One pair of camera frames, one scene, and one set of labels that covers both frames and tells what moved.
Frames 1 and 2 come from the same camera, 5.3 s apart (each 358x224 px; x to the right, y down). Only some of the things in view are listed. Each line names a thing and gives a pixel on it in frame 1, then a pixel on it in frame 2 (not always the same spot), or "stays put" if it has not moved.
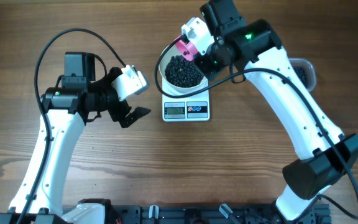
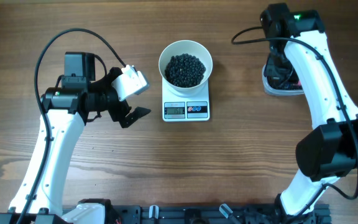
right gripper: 208,70 → 271,73
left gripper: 118,114 stays put
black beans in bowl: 181,73 stays put
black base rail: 321,213 stays put
